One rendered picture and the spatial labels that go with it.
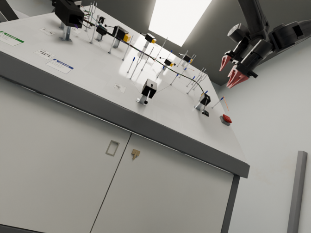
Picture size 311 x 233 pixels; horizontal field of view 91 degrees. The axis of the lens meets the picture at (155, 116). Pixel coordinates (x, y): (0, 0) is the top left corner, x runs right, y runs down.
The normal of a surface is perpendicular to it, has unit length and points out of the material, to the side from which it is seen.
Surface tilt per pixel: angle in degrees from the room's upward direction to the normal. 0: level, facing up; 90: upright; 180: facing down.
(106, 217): 90
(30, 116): 90
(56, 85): 90
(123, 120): 90
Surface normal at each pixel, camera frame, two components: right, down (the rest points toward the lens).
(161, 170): 0.33, -0.11
